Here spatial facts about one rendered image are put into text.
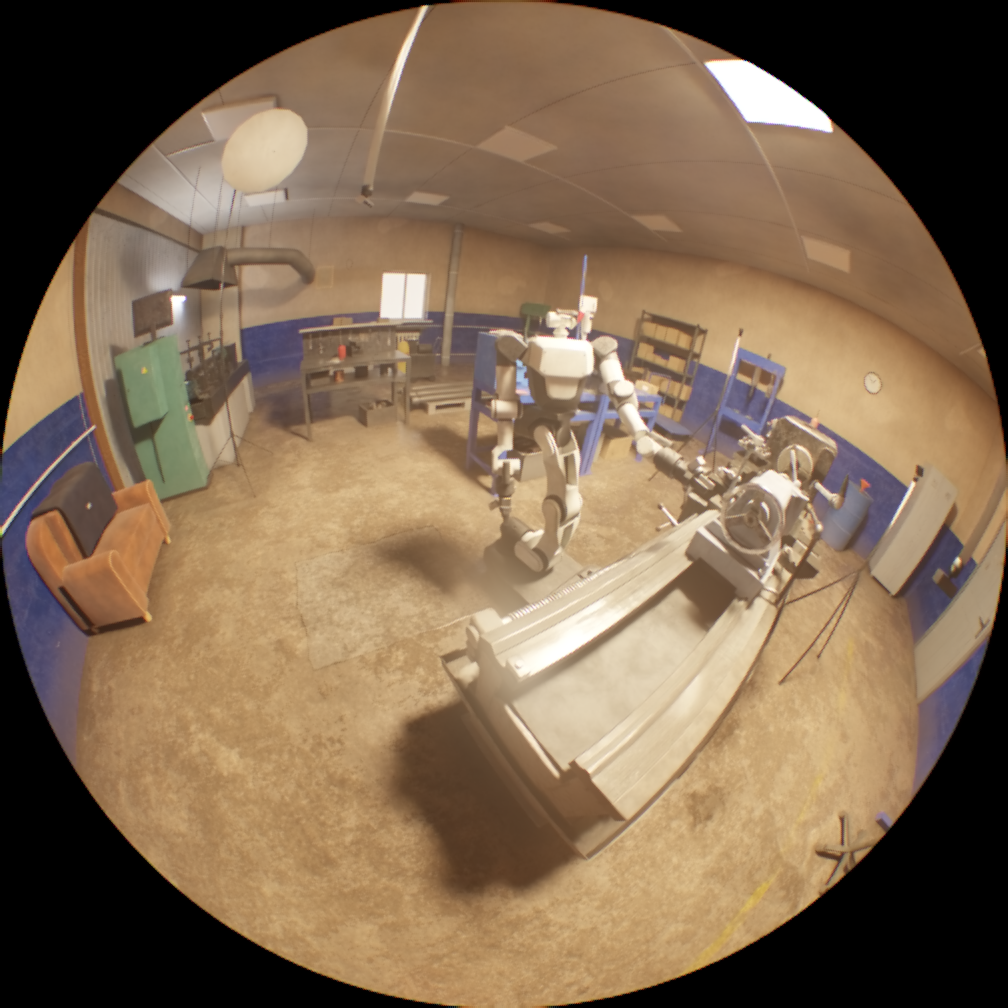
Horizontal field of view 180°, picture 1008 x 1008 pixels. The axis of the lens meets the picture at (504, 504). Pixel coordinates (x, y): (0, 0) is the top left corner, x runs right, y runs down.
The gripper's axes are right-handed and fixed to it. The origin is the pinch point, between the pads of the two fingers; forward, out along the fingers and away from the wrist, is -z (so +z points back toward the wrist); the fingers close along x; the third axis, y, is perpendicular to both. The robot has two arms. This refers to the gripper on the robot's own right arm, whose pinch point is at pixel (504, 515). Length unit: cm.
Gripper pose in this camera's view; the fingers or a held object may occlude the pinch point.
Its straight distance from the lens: 149.8
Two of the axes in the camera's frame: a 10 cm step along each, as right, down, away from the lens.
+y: 9.9, -0.3, 1.0
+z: 0.1, -9.6, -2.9
